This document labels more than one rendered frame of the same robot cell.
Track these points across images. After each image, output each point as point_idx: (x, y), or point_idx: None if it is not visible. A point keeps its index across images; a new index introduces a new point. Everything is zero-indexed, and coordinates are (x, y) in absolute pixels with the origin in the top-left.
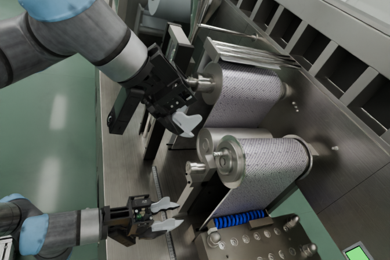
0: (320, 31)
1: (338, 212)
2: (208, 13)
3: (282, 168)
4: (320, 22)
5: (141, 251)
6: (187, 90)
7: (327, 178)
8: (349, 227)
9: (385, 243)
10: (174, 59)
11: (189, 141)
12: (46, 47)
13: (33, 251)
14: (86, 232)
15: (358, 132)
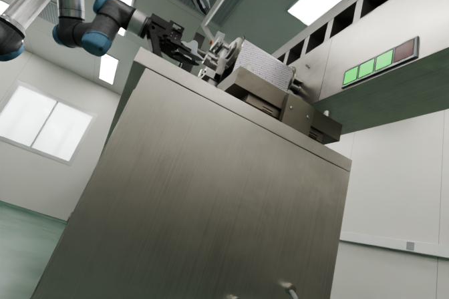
0: (279, 56)
1: (327, 81)
2: None
3: (272, 58)
4: (278, 55)
5: None
6: None
7: (313, 80)
8: (336, 77)
9: (353, 56)
10: (193, 39)
11: None
12: None
13: None
14: (139, 11)
15: (314, 51)
